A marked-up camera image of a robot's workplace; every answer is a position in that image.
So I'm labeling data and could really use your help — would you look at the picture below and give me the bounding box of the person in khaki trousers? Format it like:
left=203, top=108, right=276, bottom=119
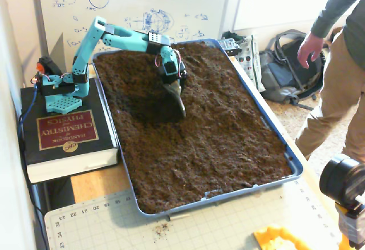
left=295, top=4, right=365, bottom=162

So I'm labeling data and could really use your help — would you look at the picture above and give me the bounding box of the grey yellow camera mount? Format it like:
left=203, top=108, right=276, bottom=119
left=335, top=201, right=365, bottom=249

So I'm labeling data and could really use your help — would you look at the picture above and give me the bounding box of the brown soil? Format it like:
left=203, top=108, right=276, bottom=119
left=94, top=41, right=294, bottom=215

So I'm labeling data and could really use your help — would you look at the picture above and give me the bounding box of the black chemistry physics handbook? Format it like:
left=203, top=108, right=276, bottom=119
left=19, top=78, right=120, bottom=184

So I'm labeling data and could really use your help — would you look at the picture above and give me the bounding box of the black perforated electronic device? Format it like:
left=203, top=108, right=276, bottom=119
left=218, top=38, right=240, bottom=57

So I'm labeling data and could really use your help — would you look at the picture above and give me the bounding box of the orange white servo wire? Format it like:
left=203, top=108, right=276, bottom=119
left=176, top=49, right=184, bottom=78

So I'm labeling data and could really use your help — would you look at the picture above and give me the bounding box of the grey-green cutting mat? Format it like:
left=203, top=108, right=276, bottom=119
left=44, top=172, right=351, bottom=250

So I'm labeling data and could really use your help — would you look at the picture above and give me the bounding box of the whiteboard with blue drawings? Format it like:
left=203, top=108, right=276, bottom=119
left=30, top=0, right=246, bottom=62

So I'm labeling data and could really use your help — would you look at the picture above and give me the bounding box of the white bag with red print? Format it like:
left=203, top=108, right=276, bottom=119
left=233, top=35, right=266, bottom=92

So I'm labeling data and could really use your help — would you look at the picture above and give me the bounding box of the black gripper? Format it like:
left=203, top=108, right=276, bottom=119
left=161, top=64, right=188, bottom=118

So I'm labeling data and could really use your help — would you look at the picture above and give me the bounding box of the person's hand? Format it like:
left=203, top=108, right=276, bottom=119
left=297, top=31, right=326, bottom=70

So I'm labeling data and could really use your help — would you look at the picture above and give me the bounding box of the grey black backpack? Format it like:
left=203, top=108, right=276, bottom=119
left=258, top=29, right=329, bottom=111

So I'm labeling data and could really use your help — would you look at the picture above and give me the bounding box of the forearm in grey sleeve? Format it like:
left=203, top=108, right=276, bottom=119
left=310, top=0, right=365, bottom=38

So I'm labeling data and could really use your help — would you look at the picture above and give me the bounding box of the small wooden stick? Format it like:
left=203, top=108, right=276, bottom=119
left=168, top=213, right=191, bottom=221

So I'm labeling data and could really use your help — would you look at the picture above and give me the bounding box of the black camera lens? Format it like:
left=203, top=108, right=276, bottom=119
left=319, top=153, right=365, bottom=208

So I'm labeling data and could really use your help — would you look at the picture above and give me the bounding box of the yellow plastic part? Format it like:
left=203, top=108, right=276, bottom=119
left=253, top=224, right=314, bottom=250

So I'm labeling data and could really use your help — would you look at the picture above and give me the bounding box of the blue plastic tray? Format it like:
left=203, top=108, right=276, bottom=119
left=91, top=38, right=304, bottom=220

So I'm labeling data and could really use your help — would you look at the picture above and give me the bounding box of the black cable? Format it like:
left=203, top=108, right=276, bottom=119
left=17, top=112, right=49, bottom=250

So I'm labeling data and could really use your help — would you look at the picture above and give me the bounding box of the blue cable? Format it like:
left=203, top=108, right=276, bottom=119
left=17, top=88, right=39, bottom=148

